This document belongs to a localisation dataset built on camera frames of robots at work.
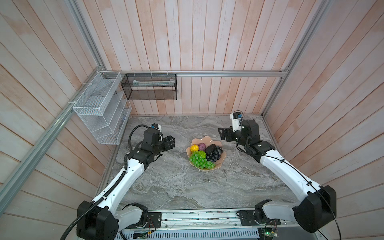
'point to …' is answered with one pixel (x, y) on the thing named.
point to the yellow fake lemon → (194, 148)
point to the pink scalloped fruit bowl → (196, 141)
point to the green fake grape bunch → (201, 163)
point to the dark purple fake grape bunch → (215, 155)
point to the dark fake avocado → (210, 149)
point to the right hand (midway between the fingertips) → (223, 127)
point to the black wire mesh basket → (150, 86)
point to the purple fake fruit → (202, 146)
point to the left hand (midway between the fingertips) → (170, 143)
